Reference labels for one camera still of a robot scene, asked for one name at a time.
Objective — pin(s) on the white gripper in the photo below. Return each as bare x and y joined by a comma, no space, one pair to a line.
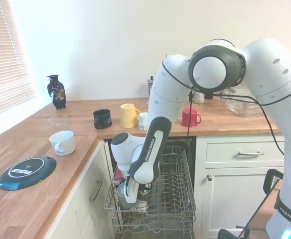
130,191

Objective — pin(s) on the grey ceramic mug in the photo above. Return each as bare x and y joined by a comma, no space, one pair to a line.
121,199

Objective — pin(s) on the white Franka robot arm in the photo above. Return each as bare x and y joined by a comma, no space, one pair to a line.
168,87

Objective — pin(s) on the built-in dishwasher body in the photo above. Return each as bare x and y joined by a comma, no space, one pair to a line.
183,141

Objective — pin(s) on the yellow mug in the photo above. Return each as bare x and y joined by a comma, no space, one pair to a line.
128,115

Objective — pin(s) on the black mug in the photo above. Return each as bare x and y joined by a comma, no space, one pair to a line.
103,118

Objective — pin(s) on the red mug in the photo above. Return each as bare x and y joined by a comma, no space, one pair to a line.
188,118

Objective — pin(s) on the pink item in rack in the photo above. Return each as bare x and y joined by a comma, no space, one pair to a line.
118,176

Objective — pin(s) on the white cabinet with drawers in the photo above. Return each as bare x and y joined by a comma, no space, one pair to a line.
80,211

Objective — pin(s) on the small white printed cup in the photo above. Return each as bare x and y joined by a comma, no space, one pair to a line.
143,122

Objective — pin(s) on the silver round cabinet knob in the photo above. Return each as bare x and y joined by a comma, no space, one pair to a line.
209,177

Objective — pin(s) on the white wide cup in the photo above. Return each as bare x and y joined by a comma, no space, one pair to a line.
64,143

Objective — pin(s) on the clear glass bowl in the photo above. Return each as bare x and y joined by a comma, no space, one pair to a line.
58,123

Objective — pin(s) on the white cabinet with round knob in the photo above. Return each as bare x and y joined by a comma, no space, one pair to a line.
235,199

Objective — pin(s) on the dark teal plate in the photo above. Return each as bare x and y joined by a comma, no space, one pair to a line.
26,171

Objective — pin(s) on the glass French press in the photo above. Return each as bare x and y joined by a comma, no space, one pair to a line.
150,85

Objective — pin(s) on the green white drink can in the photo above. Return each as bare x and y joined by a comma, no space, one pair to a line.
199,98

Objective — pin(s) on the black painted vase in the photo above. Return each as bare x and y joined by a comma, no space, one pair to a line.
57,94

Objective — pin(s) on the black shaker bottle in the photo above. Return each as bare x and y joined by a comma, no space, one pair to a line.
209,95

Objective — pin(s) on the black clamp stand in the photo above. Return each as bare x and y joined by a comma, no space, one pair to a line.
266,184

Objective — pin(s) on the clear plastic lidded container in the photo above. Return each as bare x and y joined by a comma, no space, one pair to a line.
245,108

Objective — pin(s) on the beige venetian blind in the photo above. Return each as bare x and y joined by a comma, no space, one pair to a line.
3,62

